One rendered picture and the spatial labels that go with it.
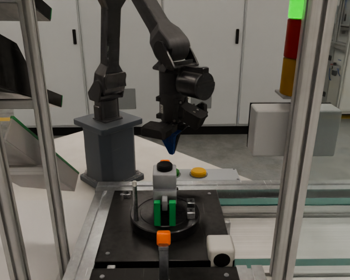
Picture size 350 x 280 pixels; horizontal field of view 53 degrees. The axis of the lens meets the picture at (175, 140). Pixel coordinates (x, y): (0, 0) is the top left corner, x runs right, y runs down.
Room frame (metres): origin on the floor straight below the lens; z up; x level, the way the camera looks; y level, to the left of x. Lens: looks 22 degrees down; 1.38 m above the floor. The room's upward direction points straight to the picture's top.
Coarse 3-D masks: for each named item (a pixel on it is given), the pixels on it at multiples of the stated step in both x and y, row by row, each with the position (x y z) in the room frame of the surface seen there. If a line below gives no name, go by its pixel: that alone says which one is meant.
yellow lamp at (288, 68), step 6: (288, 60) 0.47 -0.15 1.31; (294, 60) 0.46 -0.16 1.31; (282, 66) 0.48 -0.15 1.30; (288, 66) 0.47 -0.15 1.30; (294, 66) 0.46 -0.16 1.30; (282, 72) 0.48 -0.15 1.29; (288, 72) 0.46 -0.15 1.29; (294, 72) 0.46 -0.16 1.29; (282, 78) 0.48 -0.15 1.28; (288, 78) 0.46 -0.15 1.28; (282, 84) 0.47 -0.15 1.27; (288, 84) 0.46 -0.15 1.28; (282, 90) 0.47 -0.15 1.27; (288, 90) 0.46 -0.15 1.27
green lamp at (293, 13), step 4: (292, 0) 0.47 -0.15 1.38; (296, 0) 0.47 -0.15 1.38; (300, 0) 0.46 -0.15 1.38; (292, 4) 0.47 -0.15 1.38; (296, 4) 0.47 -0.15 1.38; (300, 4) 0.46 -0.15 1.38; (292, 8) 0.47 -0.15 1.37; (296, 8) 0.46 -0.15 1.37; (300, 8) 0.46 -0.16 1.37; (288, 12) 0.48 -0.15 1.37; (292, 12) 0.47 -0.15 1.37; (296, 12) 0.46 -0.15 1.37; (300, 12) 0.46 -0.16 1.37; (288, 16) 0.48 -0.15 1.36; (292, 16) 0.47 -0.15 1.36; (296, 16) 0.46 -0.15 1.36; (300, 16) 0.46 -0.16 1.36
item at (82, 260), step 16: (96, 192) 0.72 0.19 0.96; (112, 192) 0.72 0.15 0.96; (96, 208) 0.65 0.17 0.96; (96, 224) 0.59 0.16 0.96; (80, 240) 0.54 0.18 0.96; (96, 240) 0.54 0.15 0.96; (80, 256) 0.50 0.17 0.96; (80, 272) 0.46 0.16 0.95; (240, 272) 0.46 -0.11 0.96; (256, 272) 0.46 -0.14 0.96
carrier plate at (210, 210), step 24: (120, 192) 0.70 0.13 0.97; (144, 192) 0.70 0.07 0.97; (192, 192) 0.70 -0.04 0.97; (216, 192) 0.70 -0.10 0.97; (120, 216) 0.60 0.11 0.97; (216, 216) 0.60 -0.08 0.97; (120, 240) 0.53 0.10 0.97; (144, 240) 0.53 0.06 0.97; (192, 240) 0.53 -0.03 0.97; (96, 264) 0.47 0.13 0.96; (120, 264) 0.47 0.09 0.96; (144, 264) 0.47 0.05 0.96; (192, 264) 0.47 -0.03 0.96
